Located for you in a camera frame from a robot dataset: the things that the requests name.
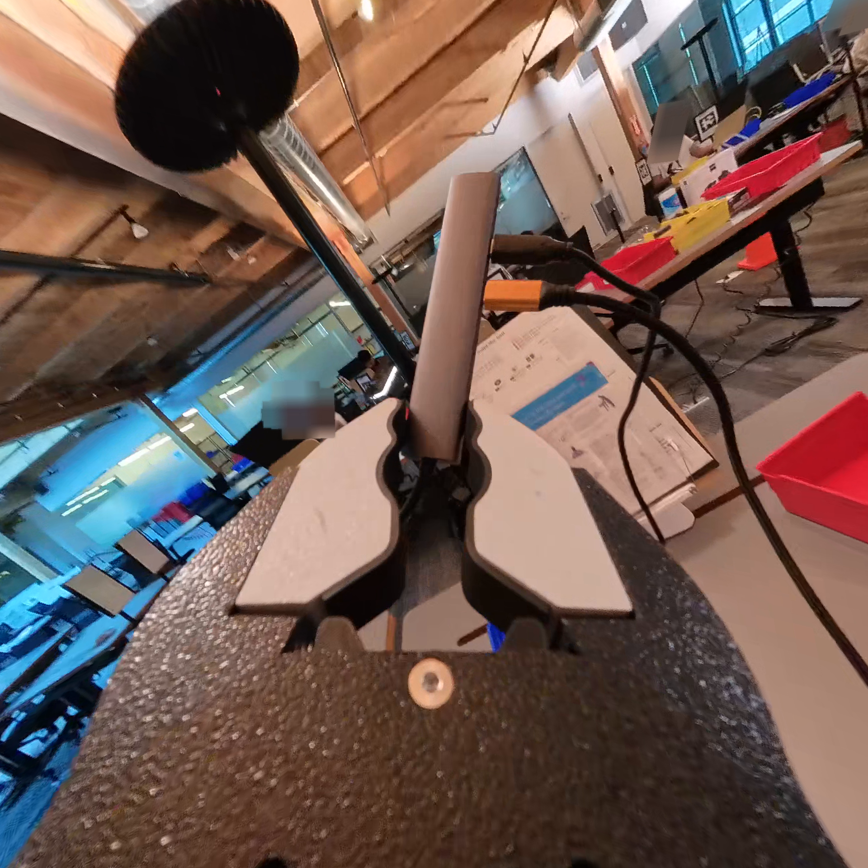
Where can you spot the silver air duct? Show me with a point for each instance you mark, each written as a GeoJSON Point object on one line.
{"type": "Point", "coordinates": [319, 176]}

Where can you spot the white cardboard box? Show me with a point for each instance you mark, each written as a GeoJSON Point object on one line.
{"type": "Point", "coordinates": [712, 169]}

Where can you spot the grey desk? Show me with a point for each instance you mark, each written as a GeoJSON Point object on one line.
{"type": "Point", "coordinates": [814, 712]}

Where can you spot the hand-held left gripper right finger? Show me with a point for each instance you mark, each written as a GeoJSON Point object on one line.
{"type": "Point", "coordinates": [536, 529]}

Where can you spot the long wooden table black legs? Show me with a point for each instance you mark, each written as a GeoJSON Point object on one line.
{"type": "Point", "coordinates": [790, 261]}

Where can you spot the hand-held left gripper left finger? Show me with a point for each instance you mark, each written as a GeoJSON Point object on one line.
{"type": "Point", "coordinates": [319, 515]}

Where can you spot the black round disc on pole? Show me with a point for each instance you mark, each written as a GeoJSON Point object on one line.
{"type": "Point", "coordinates": [203, 81]}

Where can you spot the blue plastic bin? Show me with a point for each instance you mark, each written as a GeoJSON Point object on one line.
{"type": "Point", "coordinates": [746, 132]}
{"type": "Point", "coordinates": [810, 91]}

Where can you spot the grey USB hub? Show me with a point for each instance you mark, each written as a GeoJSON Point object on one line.
{"type": "Point", "coordinates": [454, 305]}

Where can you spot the large wall screen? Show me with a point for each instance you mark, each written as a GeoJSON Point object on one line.
{"type": "Point", "coordinates": [529, 196]}

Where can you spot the white stand base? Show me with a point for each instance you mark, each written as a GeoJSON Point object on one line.
{"type": "Point", "coordinates": [671, 519]}

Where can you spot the red plastic bin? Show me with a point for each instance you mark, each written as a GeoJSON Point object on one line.
{"type": "Point", "coordinates": [766, 169]}
{"type": "Point", "coordinates": [827, 468]}
{"type": "Point", "coordinates": [637, 261]}

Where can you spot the orange traffic cone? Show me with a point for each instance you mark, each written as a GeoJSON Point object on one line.
{"type": "Point", "coordinates": [758, 254]}

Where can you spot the ceiling spot lamp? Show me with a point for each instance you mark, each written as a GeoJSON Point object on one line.
{"type": "Point", "coordinates": [139, 230]}

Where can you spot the yellow plastic bin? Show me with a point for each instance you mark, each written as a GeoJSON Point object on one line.
{"type": "Point", "coordinates": [698, 227]}

